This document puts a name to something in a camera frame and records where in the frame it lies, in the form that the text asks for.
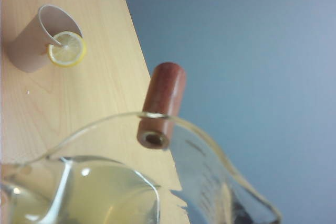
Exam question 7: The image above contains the beige paper cup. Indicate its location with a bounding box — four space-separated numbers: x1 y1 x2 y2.
5 4 85 73

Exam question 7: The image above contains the yellow lemon slice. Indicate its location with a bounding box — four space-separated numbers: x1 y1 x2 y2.
47 31 87 67

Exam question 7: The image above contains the clear beaker with dark mark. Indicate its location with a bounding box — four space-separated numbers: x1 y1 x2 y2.
0 62 283 224

